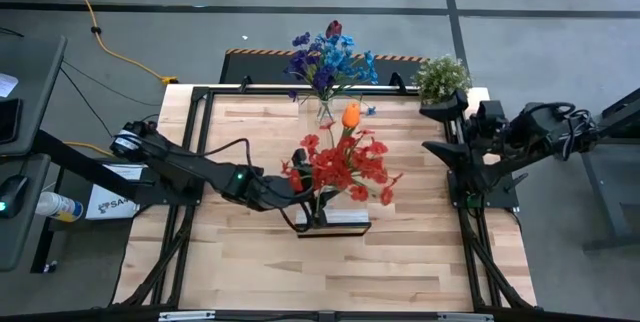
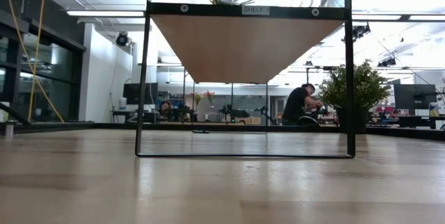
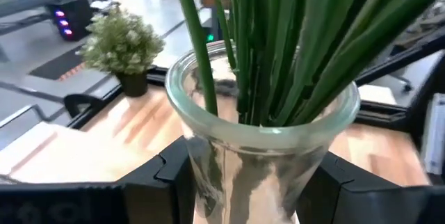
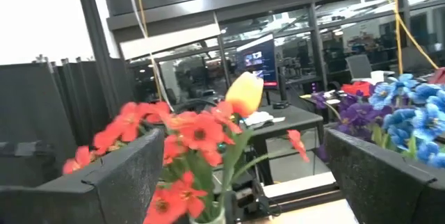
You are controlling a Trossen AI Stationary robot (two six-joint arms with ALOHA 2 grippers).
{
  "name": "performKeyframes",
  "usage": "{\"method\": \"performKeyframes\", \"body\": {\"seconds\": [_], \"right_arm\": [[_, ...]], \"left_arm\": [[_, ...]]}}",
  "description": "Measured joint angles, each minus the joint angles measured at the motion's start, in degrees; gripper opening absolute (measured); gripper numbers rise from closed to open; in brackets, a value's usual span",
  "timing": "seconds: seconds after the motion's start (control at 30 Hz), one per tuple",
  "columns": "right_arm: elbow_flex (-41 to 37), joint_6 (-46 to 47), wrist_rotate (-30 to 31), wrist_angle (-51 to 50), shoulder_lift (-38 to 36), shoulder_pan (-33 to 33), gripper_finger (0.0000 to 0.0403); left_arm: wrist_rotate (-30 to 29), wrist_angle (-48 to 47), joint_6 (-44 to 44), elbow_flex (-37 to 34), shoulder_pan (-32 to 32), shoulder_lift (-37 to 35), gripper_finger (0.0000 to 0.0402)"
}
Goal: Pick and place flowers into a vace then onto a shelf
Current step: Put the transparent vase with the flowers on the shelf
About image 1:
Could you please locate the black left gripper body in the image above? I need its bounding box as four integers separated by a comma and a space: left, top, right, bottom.
247, 164, 315, 213

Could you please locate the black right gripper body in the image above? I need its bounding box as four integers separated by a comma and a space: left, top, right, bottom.
464, 99, 511, 159

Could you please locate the clear glass vase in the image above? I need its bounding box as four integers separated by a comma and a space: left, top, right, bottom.
316, 96, 335, 126
309, 186, 335, 228

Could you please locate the large red flower bunch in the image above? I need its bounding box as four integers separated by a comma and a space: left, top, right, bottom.
299, 131, 405, 208

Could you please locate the orange tulip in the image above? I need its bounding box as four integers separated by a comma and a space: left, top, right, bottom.
341, 102, 362, 130

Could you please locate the purple flower bunch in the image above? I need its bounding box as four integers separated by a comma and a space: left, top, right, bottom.
283, 31, 337, 102

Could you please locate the blue flower bunch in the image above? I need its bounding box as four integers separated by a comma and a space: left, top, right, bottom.
312, 31, 380, 117

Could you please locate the wooden shelf with black legs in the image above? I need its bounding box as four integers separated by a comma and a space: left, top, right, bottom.
293, 95, 372, 238

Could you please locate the potted green white-flowered plant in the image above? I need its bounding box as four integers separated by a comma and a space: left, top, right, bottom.
412, 55, 472, 106

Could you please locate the black hazard-striped floor mat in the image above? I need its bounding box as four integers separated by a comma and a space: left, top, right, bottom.
219, 48, 430, 86

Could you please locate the dark metal equipment stand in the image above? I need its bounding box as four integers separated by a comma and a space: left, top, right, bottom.
582, 86, 640, 253

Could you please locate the white printed box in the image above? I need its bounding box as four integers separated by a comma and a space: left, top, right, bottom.
84, 164, 144, 221

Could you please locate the white spray bottle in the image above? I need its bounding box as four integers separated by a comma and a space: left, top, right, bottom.
35, 190, 85, 223

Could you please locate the black computer mouse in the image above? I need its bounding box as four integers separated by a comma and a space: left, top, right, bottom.
0, 174, 30, 220

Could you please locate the grey side desk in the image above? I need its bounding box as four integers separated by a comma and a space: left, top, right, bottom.
0, 36, 68, 272

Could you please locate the white paper sheet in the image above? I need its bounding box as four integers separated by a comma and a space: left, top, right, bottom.
0, 72, 20, 99

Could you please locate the black metal table frame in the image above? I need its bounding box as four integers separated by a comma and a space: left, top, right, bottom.
112, 84, 539, 322

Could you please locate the silver metal bracket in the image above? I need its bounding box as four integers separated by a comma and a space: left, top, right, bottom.
158, 310, 217, 322
437, 311, 495, 322

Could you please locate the yellow floor cable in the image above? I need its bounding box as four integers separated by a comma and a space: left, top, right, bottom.
62, 140, 116, 158
58, 0, 180, 87

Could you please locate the black floor cable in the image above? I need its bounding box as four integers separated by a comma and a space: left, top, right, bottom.
59, 59, 161, 138

